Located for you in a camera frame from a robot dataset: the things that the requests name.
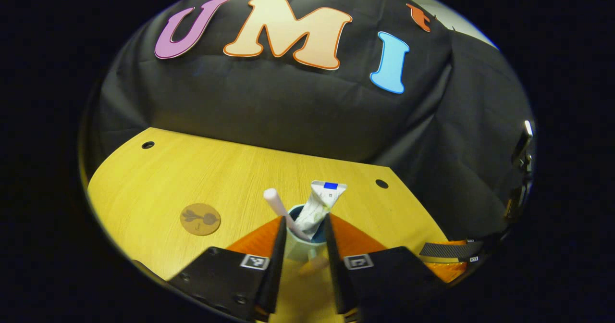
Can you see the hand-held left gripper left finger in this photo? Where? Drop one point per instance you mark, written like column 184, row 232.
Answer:
column 274, row 265

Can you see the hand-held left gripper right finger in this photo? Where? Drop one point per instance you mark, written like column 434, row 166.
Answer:
column 336, row 275

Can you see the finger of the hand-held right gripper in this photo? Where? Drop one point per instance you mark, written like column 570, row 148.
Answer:
column 451, row 271
column 444, row 251

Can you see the white toothbrush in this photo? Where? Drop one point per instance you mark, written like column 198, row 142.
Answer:
column 278, row 205

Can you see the white toothpaste tube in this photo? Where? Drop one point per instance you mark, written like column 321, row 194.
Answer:
column 319, row 205

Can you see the round brown coaster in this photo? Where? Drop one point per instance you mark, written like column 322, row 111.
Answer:
column 200, row 219

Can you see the black backdrop cloth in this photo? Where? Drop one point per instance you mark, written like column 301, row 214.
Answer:
column 288, row 111

